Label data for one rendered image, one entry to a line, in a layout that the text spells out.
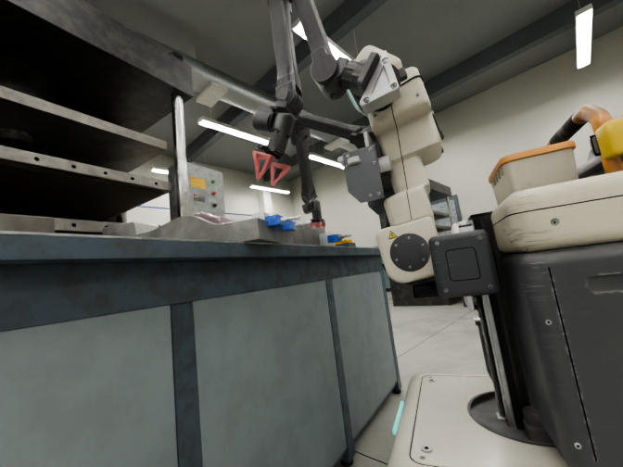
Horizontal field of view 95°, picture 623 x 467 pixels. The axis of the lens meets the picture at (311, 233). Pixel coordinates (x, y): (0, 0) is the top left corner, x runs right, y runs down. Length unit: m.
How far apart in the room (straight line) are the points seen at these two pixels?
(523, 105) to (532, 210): 7.16
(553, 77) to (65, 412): 7.98
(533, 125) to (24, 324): 7.64
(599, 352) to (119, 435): 0.82
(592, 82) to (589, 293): 7.20
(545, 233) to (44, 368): 0.85
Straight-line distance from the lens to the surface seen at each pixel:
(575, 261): 0.69
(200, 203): 1.90
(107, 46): 1.81
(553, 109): 7.70
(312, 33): 0.99
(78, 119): 1.71
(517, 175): 0.86
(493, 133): 7.74
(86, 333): 0.61
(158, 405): 0.68
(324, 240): 1.12
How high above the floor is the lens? 0.69
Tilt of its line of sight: 8 degrees up
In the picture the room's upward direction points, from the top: 7 degrees counter-clockwise
